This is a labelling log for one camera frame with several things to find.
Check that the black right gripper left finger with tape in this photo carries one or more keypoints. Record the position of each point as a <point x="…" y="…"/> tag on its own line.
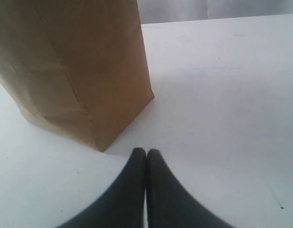
<point x="122" y="204"/>

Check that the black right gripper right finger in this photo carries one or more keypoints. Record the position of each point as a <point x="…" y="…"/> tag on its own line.
<point x="169" y="205"/>

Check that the brown paper bag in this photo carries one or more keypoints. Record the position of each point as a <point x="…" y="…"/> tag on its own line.
<point x="75" y="67"/>

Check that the white backdrop curtain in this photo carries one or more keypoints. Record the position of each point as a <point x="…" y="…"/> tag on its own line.
<point x="161" y="11"/>

